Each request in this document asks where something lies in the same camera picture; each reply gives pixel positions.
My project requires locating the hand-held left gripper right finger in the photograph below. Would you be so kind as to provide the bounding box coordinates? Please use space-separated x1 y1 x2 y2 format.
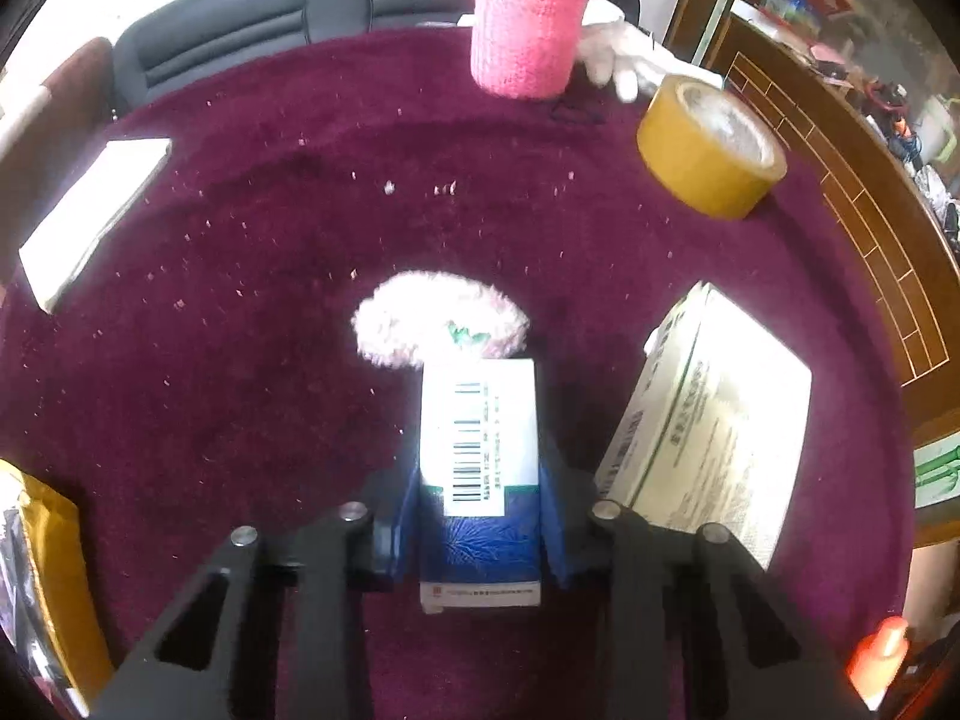
540 435 875 720

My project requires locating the bamboo print glass panel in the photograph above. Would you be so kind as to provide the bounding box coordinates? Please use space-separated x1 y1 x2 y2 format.
911 431 960 533

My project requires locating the black leather sofa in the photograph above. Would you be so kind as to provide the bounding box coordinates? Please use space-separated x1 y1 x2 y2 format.
112 0 642 121

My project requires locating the pile of clutter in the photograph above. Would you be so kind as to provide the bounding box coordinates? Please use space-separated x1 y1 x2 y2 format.
814 37 960 241

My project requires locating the small blue white box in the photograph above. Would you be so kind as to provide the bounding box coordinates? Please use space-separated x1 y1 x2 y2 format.
416 358 545 612

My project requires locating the yellow-brown tape roll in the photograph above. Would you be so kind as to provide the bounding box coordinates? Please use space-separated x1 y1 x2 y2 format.
636 76 788 222

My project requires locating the bottle in pink knitted sleeve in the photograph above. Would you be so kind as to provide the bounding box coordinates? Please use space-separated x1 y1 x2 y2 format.
471 0 616 100

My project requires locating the white paper notebook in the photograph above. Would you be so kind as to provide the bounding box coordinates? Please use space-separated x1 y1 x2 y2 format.
19 139 173 314

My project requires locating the white glove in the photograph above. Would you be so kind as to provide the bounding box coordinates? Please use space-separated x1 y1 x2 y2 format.
576 0 672 102

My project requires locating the white plastic jug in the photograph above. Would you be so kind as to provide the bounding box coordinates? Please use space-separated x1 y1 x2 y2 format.
919 94 960 166

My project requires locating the white green medicine box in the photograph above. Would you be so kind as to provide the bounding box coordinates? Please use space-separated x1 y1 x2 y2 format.
596 281 815 571

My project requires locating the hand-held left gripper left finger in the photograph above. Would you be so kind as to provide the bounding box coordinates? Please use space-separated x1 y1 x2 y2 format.
90 463 421 720

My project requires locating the pink fluffy pompom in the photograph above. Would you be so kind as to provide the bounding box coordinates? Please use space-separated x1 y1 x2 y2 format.
351 270 530 370

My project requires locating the colourful printed box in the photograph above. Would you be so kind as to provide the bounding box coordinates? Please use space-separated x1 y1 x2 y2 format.
761 0 822 38

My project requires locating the wooden sideboard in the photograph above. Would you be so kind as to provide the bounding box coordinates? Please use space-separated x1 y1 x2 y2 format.
701 11 960 391

